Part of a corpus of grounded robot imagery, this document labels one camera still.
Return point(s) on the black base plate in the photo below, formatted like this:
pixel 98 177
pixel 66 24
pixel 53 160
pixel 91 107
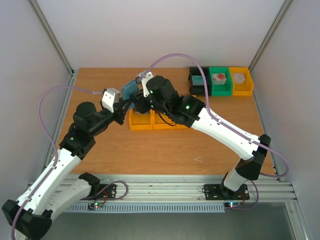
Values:
pixel 104 192
pixel 214 192

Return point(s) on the middle yellow bin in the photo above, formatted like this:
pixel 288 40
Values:
pixel 161 122

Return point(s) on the black VIP card stack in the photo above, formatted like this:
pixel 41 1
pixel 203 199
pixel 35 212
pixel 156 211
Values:
pixel 137 112

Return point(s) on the right yellow bin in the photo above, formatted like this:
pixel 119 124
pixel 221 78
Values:
pixel 182 126

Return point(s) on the teal card deck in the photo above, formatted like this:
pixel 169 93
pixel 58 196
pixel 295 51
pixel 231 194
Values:
pixel 198 80

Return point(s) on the teal leather card holder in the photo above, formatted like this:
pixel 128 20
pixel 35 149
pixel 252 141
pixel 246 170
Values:
pixel 128 89

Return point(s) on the red spot card deck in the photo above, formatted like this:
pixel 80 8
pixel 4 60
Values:
pixel 219 78

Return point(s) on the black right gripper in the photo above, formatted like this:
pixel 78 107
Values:
pixel 137 100

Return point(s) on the left small circuit board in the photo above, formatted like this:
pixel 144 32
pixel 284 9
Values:
pixel 94 206

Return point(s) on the left corner aluminium post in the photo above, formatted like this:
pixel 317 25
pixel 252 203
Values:
pixel 48 30

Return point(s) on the white card deck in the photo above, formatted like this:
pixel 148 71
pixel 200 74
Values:
pixel 238 78

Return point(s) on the small circuit board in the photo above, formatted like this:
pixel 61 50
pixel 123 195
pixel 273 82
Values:
pixel 232 205
pixel 94 206

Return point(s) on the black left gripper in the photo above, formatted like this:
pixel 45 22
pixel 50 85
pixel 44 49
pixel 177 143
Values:
pixel 120 112

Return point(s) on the green storage bin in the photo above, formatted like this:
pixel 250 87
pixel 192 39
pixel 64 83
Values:
pixel 222 85

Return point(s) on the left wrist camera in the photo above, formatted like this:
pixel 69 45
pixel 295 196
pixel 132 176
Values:
pixel 109 98

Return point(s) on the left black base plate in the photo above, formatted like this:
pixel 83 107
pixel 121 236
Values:
pixel 104 192

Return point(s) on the black storage bin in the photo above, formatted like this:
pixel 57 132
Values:
pixel 197 86

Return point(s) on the right corner aluminium post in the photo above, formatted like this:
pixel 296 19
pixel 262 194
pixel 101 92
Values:
pixel 284 8

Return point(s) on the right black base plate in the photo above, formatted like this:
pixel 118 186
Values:
pixel 214 192

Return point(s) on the left yellow bin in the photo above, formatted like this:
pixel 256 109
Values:
pixel 138 121

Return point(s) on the right small circuit board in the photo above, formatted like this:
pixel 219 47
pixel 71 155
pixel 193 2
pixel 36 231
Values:
pixel 232 205

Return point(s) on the grey slotted cable duct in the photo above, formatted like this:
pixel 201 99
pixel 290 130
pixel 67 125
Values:
pixel 135 208

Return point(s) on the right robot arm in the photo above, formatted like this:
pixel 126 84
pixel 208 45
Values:
pixel 158 94

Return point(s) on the far yellow storage bin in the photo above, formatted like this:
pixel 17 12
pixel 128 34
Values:
pixel 243 85

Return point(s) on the aluminium rail frame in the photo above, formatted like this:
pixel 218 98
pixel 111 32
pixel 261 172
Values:
pixel 166 165

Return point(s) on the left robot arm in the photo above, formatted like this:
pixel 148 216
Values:
pixel 33 213

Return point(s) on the corner aluminium post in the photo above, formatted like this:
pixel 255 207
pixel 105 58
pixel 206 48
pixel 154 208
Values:
pixel 284 8
pixel 48 30

